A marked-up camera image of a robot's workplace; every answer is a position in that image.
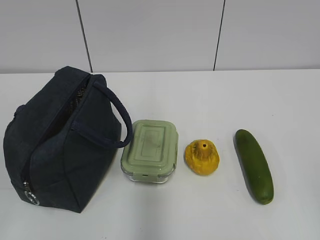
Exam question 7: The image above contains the green lidded glass container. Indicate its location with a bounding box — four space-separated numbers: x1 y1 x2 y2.
120 119 179 184

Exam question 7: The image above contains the yellow toy pear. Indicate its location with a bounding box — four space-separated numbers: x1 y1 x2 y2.
184 139 220 176

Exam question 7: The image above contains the navy blue lunch bag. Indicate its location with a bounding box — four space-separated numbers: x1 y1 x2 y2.
3 66 133 213

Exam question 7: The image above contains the green cucumber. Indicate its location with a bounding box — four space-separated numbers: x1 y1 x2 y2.
234 129 274 205

